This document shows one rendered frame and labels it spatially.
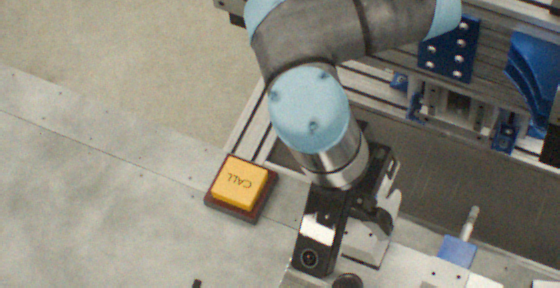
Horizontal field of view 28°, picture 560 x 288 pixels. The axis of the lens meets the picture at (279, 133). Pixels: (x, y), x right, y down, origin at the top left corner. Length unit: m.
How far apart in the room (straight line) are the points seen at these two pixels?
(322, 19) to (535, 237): 1.15
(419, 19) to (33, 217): 0.70
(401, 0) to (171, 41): 1.57
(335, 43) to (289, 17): 0.05
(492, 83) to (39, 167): 0.69
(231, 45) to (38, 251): 1.17
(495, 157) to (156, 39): 0.89
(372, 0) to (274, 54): 0.12
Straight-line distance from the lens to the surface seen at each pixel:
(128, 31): 2.73
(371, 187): 1.27
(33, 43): 2.77
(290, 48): 1.14
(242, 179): 1.56
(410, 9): 1.16
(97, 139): 1.67
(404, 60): 1.78
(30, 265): 1.61
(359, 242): 1.39
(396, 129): 2.30
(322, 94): 1.08
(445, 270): 1.42
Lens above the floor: 2.24
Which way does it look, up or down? 62 degrees down
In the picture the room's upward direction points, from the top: 8 degrees counter-clockwise
